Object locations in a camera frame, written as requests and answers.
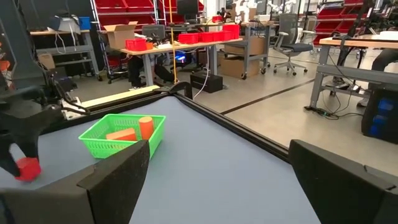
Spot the white floor cable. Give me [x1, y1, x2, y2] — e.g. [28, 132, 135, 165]
[192, 43, 212, 100]

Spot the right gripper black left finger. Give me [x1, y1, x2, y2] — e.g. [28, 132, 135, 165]
[0, 139, 151, 224]

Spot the black floor box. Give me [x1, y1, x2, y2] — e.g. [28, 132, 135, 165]
[190, 70, 224, 94]

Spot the large cardboard box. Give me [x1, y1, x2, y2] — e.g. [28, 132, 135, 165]
[219, 57, 262, 78]

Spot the gray metal workbench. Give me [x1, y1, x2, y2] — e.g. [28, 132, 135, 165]
[29, 27, 100, 77]

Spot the small red cube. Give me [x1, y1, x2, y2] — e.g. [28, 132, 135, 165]
[14, 156, 42, 183]

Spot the green plastic basket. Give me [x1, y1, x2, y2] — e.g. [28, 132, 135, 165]
[78, 113, 167, 160]

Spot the orange cylinder block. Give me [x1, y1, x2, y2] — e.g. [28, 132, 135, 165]
[138, 116, 155, 141]

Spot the open cardboard box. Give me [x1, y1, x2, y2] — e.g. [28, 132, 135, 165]
[103, 21, 139, 50]

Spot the red plastic storage bin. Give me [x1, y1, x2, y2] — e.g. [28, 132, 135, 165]
[198, 31, 215, 43]
[222, 24, 241, 40]
[177, 32, 200, 44]
[125, 37, 147, 52]

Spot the wooden table with gray legs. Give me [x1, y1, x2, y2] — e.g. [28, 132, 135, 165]
[119, 37, 244, 88]

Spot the black power strip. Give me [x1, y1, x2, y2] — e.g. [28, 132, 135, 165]
[303, 105, 340, 121]

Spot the orange rectangular block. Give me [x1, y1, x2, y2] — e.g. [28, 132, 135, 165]
[105, 127, 138, 142]

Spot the gray office chair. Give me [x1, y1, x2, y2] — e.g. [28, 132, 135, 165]
[272, 12, 315, 77]

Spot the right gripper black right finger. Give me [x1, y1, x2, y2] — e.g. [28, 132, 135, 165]
[288, 138, 398, 224]

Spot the gray workbench with wooden top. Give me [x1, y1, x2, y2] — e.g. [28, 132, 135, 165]
[309, 32, 398, 110]

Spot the person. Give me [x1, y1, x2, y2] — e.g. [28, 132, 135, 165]
[356, 48, 398, 108]

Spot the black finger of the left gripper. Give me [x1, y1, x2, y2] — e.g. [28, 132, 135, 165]
[0, 132, 22, 179]
[18, 136, 41, 160]

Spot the orange hanging cable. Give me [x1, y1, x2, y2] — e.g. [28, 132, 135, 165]
[167, 0, 178, 85]

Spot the black blue-lit computer tower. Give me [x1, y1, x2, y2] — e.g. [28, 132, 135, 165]
[361, 86, 398, 146]

